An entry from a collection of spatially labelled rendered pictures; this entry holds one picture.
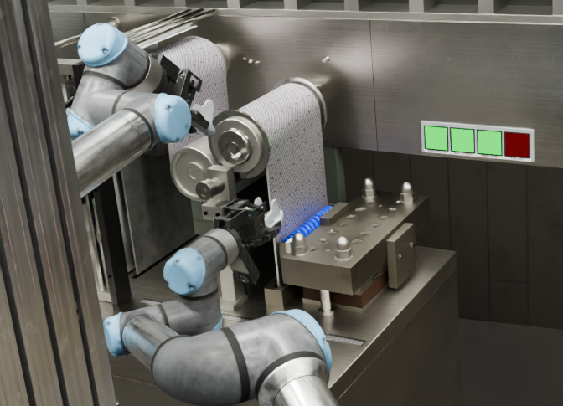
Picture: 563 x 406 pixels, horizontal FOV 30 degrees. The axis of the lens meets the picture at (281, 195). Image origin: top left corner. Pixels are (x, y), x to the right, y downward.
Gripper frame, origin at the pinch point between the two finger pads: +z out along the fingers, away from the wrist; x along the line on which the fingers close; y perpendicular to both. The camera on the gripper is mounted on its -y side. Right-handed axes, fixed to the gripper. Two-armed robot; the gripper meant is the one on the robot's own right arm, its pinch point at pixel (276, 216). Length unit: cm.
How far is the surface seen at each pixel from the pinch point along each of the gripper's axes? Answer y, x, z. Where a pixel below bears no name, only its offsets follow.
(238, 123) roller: 21.1, 4.7, -3.4
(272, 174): 9.5, -0.3, -0.3
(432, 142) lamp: 8.5, -23.1, 29.4
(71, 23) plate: 32, 75, 30
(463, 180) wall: -53, 22, 160
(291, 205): 0.1, -0.2, 6.1
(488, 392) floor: -109, -2, 115
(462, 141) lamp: 9.3, -29.8, 29.4
